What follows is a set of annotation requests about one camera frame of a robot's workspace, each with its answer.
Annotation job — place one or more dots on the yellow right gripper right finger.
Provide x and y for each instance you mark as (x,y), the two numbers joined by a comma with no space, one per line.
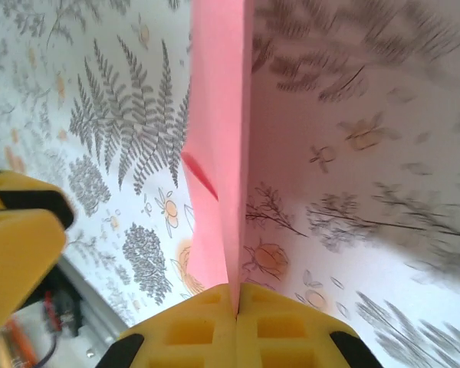
(283,333)

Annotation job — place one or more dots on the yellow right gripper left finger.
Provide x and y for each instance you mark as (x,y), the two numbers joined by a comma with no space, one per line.
(191,333)

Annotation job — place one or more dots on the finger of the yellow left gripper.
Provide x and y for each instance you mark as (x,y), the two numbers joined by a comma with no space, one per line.
(30,197)
(19,260)

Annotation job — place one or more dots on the pink square paper sheet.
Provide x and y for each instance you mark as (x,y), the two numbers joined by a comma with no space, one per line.
(218,115)

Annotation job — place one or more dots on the floral patterned table cover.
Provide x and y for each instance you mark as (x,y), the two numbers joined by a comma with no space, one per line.
(329,115)

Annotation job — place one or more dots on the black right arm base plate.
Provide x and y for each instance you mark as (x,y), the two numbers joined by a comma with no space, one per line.
(67,306)

